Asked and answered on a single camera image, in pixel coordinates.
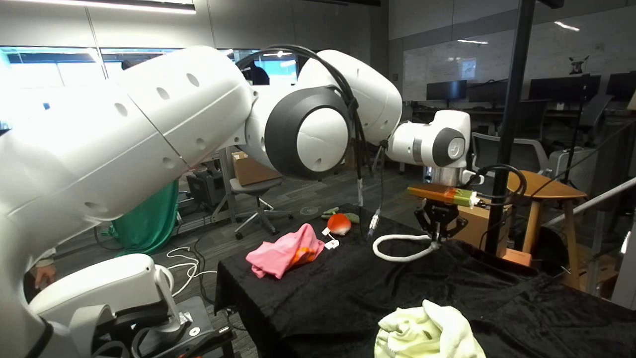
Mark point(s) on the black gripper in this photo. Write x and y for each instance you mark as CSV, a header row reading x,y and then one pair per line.
x,y
440,213

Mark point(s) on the orange plush toy with tag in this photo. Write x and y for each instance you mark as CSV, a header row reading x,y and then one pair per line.
x,y
341,225

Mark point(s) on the large pale yellow cloth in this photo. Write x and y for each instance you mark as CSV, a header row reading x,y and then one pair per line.
x,y
410,330

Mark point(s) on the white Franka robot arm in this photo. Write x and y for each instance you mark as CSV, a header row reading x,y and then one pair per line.
x,y
132,131

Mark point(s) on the cardboard box with black tape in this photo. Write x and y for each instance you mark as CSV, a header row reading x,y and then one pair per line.
x,y
478,229

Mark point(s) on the wooden stool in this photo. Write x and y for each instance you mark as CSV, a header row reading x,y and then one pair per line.
x,y
537,183

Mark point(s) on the light framed mesh office chair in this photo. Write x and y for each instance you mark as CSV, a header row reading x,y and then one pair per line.
x,y
527,155

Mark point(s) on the small pale yellow cloth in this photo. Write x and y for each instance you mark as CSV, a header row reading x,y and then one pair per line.
x,y
474,346

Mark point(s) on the black computer monitor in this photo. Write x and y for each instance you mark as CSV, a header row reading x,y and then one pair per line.
x,y
490,91
563,90
623,84
446,90

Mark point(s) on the black velvet tablecloth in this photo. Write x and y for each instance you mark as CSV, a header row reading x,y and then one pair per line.
x,y
319,298

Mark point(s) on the tall metal pole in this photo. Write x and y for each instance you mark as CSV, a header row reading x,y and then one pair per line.
x,y
509,99

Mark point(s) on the pink cloth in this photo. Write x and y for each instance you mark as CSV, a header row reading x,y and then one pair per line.
x,y
285,251

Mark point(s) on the white leaning rod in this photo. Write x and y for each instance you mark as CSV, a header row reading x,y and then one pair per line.
x,y
597,197

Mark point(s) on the grey swivel office chair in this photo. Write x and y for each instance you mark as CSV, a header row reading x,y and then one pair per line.
x,y
255,189

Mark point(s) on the small open cardboard box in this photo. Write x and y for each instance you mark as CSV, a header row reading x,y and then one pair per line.
x,y
255,171

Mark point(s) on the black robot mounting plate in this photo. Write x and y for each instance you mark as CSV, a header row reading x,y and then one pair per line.
x,y
199,334

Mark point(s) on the green draped cloth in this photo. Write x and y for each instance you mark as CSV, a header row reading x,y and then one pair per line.
x,y
152,219

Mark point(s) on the orange green wrist camera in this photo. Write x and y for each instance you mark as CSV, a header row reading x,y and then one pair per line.
x,y
440,195

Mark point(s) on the black drone wall figure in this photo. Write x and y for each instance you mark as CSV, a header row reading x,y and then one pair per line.
x,y
577,64

